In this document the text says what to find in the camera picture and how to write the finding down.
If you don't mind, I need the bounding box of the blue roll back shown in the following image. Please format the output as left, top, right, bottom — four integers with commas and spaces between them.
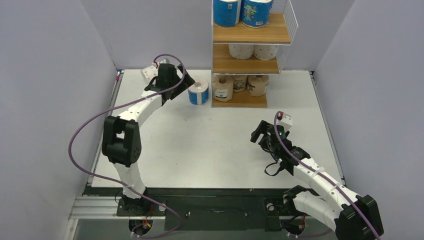
188, 76, 209, 105

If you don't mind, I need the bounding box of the blue roll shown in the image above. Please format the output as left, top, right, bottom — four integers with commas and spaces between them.
241, 0, 274, 28
212, 0, 242, 28
188, 76, 209, 105

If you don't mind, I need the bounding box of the white floral roll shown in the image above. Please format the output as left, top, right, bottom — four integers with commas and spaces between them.
140, 64, 158, 84
253, 44, 279, 61
228, 44, 255, 60

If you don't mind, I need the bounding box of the brown roll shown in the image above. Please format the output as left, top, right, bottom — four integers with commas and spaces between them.
246, 75, 270, 97
232, 75, 248, 93
211, 75, 234, 102

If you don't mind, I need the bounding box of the blue roll front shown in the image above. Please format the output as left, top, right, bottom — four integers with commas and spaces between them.
212, 0, 242, 28

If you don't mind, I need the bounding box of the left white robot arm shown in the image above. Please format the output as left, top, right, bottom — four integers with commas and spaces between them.
101, 63, 195, 215

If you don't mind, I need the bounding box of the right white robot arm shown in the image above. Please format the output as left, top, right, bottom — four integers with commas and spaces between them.
250, 120, 385, 240

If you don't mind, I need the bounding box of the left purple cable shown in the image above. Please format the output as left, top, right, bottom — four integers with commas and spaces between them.
68, 53, 186, 239

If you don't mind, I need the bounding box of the purple cable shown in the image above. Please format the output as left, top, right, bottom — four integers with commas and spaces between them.
68, 53, 186, 239
273, 111, 382, 240

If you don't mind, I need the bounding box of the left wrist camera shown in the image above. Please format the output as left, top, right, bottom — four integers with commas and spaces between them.
152, 57, 170, 68

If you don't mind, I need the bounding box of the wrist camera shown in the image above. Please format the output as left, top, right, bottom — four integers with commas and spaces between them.
152, 57, 170, 68
277, 112, 293, 133

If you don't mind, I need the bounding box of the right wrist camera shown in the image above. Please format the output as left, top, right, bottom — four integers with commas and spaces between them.
277, 112, 293, 133

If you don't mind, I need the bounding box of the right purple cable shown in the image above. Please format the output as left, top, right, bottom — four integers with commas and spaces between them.
273, 111, 382, 240

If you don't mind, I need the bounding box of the white wire wooden shelf rack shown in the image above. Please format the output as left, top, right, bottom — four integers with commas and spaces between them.
210, 0, 299, 108

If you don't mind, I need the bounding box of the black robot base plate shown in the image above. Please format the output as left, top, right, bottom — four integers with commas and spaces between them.
116, 186, 304, 234

